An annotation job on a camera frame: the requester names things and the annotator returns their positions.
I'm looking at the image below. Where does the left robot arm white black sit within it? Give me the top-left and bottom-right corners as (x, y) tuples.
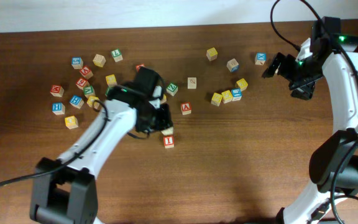
(29, 67), (173, 224)

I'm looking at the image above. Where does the yellow K block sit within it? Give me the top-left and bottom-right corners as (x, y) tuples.
(235, 78), (248, 91)

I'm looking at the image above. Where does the red a block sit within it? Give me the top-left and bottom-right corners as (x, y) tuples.
(80, 65), (93, 80)
(181, 102), (191, 115)

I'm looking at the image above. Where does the yellow block upper left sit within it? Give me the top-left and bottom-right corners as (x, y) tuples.
(106, 74), (117, 87)

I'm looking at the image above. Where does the yellow block bottom left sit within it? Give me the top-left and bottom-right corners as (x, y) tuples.
(65, 116), (78, 129)

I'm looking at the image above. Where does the yellow C block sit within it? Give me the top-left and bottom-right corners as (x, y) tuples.
(161, 127), (174, 136)

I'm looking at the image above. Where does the wooden block blue D side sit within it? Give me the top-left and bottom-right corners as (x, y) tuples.
(226, 58), (239, 72)

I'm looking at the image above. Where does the red Q block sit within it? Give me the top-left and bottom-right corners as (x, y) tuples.
(135, 64), (145, 72)

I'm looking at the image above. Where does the blue S block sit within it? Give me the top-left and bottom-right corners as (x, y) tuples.
(71, 57), (83, 70)

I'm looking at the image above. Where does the white wooden block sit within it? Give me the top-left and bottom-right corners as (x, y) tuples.
(187, 77), (197, 89)

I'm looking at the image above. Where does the red 6 block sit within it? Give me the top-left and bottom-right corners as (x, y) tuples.
(76, 78), (90, 90)

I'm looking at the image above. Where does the green R block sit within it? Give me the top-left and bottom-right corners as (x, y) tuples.
(105, 87), (111, 96)

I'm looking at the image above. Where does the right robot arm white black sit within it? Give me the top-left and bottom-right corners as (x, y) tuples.
(263, 17), (358, 223)

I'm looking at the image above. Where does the red M block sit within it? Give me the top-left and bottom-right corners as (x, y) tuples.
(50, 85), (64, 97)

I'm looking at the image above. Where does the yellow block top right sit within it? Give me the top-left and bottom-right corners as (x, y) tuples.
(206, 47), (218, 61)

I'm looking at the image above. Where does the blue H block far-left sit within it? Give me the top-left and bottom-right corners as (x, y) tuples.
(52, 103), (65, 115)

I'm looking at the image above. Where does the yellow block centre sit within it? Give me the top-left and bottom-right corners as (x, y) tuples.
(160, 94), (167, 105)

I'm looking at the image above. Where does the green W block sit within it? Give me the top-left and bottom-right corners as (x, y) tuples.
(83, 86), (96, 98)

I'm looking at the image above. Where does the yellow S block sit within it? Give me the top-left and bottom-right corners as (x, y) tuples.
(211, 93), (223, 106)

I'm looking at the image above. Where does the plain wooden block top-left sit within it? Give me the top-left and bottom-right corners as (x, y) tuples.
(93, 54), (106, 67)

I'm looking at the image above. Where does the red I block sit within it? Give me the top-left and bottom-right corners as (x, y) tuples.
(163, 136), (175, 149)

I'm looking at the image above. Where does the blue X block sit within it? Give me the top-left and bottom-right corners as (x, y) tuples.
(255, 52), (267, 65)

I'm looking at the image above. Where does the green T block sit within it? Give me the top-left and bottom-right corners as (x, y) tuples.
(111, 49), (123, 62)

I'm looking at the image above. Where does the blue H block tilted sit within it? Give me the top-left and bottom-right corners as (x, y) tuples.
(70, 95), (84, 109)

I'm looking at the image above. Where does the green Z block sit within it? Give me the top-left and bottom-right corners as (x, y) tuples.
(166, 83), (178, 96)

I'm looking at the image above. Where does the yellow G block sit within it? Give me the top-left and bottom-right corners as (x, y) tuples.
(221, 90), (233, 104)

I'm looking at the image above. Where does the yellow block beside H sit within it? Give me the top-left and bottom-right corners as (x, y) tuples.
(86, 96), (99, 110)

